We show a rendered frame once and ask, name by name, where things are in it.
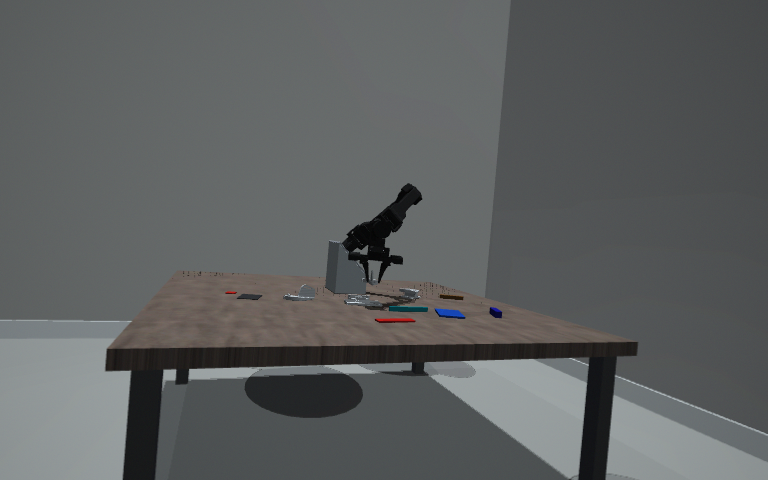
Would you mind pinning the teal flat bar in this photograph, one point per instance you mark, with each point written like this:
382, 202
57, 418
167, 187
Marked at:
408, 309

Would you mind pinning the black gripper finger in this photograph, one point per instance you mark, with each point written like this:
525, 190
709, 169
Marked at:
365, 265
382, 270

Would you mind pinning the blue flat rectangular plate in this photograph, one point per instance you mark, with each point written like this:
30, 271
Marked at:
449, 313

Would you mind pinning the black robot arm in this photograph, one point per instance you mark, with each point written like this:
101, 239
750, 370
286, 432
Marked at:
382, 225

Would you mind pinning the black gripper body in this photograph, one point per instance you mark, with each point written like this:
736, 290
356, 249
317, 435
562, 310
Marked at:
355, 256

